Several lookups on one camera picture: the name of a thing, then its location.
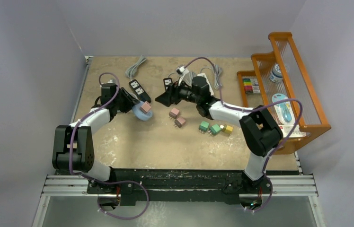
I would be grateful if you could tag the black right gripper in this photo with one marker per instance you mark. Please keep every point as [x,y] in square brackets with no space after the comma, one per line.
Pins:
[173,91]

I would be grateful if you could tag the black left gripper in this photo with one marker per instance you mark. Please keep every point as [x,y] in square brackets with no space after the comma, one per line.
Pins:
[130,100]

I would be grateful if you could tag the black strip with green USB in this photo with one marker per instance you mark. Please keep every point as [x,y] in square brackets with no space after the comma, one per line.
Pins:
[167,83]

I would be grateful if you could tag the black strip with pink plugs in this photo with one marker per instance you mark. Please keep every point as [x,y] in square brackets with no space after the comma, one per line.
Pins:
[139,91]

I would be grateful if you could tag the light blue round socket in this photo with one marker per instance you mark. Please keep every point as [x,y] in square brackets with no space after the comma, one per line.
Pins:
[139,114]

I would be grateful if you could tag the pink plug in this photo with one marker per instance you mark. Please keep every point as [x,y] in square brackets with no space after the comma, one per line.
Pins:
[145,107]

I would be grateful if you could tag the pink plug adapter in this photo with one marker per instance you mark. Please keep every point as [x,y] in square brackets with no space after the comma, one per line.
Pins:
[180,122]
[174,113]

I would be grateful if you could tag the white power strip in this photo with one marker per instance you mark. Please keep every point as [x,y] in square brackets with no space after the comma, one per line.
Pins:
[203,75]

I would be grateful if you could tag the green plug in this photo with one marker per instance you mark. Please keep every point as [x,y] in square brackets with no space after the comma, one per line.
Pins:
[203,126]

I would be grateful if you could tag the green plug adapter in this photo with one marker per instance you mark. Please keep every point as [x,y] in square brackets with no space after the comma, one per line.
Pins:
[215,129]

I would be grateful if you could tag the yellow plug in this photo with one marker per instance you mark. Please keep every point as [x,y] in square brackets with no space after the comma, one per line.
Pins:
[227,129]

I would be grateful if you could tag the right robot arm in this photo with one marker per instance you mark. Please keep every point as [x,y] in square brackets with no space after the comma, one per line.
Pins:
[261,132]

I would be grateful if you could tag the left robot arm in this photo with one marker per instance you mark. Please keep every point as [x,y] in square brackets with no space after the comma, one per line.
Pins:
[73,148]

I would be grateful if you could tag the colourful box on rack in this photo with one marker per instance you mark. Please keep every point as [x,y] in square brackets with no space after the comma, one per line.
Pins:
[251,85]

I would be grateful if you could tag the orange wooden rack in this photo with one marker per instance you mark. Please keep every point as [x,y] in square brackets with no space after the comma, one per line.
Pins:
[296,84]

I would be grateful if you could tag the blue packaged item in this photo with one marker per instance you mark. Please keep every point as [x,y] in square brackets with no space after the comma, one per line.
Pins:
[283,110]

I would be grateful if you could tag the white box on rack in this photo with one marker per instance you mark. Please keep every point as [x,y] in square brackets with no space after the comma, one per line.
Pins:
[295,134]

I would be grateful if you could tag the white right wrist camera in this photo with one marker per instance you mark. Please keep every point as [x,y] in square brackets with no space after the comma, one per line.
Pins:
[185,75]

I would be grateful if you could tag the aluminium table edge rail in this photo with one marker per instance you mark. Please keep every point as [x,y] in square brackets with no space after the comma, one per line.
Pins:
[74,77]

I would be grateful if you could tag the black aluminium robot base frame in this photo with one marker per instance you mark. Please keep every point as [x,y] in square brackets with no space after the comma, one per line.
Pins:
[227,186]

